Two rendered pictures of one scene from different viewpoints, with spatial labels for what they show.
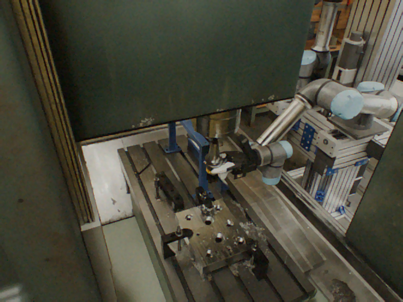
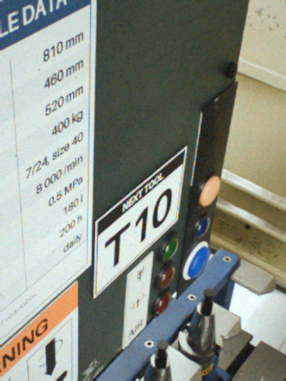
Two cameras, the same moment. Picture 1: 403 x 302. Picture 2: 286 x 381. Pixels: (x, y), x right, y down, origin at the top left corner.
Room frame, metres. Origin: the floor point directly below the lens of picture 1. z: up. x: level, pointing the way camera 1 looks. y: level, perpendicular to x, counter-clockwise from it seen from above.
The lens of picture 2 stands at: (0.99, -0.43, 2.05)
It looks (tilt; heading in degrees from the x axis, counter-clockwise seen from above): 41 degrees down; 59
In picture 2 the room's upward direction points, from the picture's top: 5 degrees clockwise
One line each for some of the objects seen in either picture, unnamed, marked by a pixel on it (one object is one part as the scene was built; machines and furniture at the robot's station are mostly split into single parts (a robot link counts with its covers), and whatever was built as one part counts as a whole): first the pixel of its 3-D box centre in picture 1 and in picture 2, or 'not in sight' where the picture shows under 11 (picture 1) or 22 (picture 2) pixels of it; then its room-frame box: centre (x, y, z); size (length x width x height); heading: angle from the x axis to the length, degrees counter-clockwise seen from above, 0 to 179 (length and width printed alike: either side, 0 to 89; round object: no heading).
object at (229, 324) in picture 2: not in sight; (219, 321); (1.45, 0.08, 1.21); 0.07 x 0.05 x 0.01; 115
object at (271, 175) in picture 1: (270, 168); not in sight; (1.03, -0.29, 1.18); 0.11 x 0.08 x 0.11; 29
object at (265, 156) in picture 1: (259, 155); not in sight; (0.98, -0.23, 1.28); 0.08 x 0.05 x 0.08; 26
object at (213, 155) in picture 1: (214, 150); not in sight; (0.89, -0.05, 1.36); 0.04 x 0.04 x 0.07
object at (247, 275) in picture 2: not in sight; (254, 279); (1.55, 0.13, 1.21); 0.07 x 0.05 x 0.01; 115
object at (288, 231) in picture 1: (255, 210); not in sight; (1.24, -0.32, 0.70); 0.90 x 0.30 x 0.16; 25
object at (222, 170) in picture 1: (222, 172); not in sight; (0.87, -0.08, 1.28); 0.09 x 0.03 x 0.06; 129
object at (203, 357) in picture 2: not in sight; (199, 344); (1.40, 0.05, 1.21); 0.06 x 0.06 x 0.03
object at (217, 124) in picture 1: (216, 109); not in sight; (0.89, -0.04, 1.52); 0.16 x 0.16 x 0.12
